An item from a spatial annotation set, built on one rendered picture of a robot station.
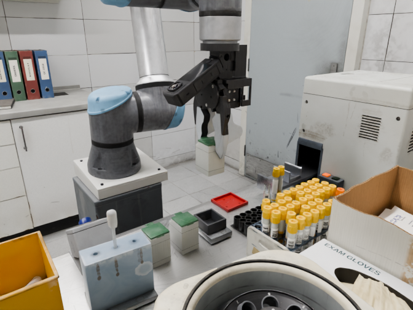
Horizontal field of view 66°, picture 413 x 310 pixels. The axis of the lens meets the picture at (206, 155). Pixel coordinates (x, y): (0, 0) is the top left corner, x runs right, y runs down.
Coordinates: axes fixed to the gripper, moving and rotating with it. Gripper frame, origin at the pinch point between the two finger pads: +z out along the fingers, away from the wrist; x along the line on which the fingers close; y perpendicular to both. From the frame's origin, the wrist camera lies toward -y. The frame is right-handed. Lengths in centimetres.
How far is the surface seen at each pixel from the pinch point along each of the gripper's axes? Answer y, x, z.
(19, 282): -36.1, 3.6, 17.0
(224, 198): 11.4, 9.3, 18.8
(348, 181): 38.0, -8.7, 14.1
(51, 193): -11, 161, 75
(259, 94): 158, 148, 26
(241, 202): 13.9, 5.2, 18.8
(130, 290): -22.1, -9.5, 16.3
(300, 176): 31.1, 1.0, 14.3
